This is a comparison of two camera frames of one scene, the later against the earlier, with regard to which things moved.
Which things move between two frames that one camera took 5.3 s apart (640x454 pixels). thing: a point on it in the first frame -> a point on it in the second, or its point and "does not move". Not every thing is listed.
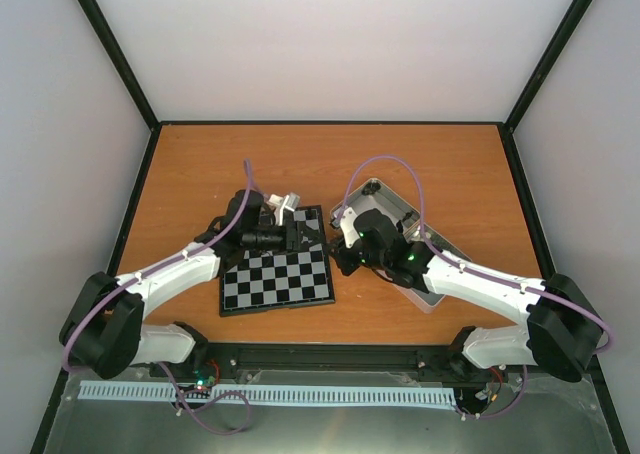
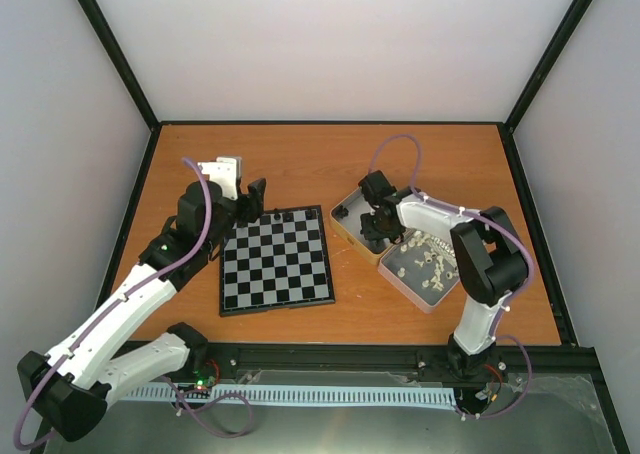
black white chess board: x=264 y=281 does not move
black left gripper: x=292 y=236 -> x=253 y=202
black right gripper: x=346 y=266 -> x=372 y=235
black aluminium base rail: x=321 y=364 does not move
